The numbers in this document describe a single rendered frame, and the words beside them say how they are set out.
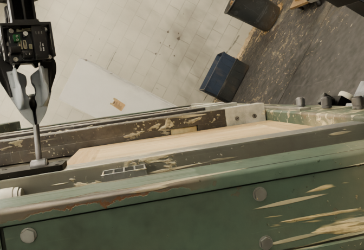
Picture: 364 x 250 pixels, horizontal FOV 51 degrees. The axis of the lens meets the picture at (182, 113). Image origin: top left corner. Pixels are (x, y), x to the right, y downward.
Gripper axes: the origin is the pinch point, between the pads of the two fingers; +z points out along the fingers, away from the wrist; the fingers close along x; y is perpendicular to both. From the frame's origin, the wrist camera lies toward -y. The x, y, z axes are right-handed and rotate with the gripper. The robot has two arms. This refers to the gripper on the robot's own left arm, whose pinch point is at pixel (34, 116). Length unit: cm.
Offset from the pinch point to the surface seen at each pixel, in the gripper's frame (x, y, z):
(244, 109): 63, -27, 7
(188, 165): 21.3, 10.8, 11.4
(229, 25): 376, -448, -101
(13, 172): -4.4, 1.4, 8.1
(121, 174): 9.7, 10.8, 10.5
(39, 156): -0.2, 0.4, 6.5
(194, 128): 48, -33, 10
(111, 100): 144, -404, -5
